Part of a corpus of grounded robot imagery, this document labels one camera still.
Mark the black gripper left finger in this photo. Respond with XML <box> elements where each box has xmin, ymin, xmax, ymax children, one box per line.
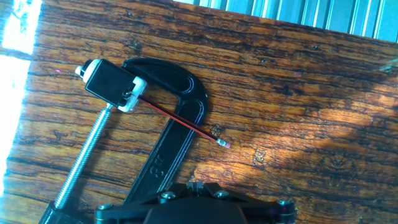
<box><xmin>95</xmin><ymin>182</ymin><xmax>196</xmax><ymax>224</ymax></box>

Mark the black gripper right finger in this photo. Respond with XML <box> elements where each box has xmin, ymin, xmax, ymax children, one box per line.
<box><xmin>195</xmin><ymin>182</ymin><xmax>296</xmax><ymax>224</ymax></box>

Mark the red thin cable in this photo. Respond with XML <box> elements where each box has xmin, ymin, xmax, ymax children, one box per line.
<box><xmin>138</xmin><ymin>95</ymin><xmax>231</xmax><ymax>149</ymax></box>

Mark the black C-clamp with steel screw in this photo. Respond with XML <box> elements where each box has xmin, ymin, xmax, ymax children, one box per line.
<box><xmin>39</xmin><ymin>57</ymin><xmax>210</xmax><ymax>224</ymax></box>

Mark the brown wooden board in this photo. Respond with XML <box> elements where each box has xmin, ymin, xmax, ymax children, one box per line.
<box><xmin>0</xmin><ymin>0</ymin><xmax>398</xmax><ymax>224</ymax></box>

